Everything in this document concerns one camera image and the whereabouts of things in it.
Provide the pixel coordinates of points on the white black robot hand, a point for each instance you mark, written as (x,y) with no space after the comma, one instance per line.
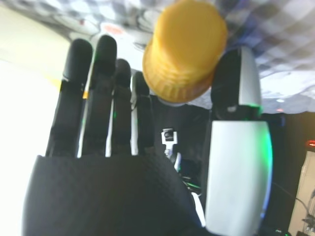
(110,196)

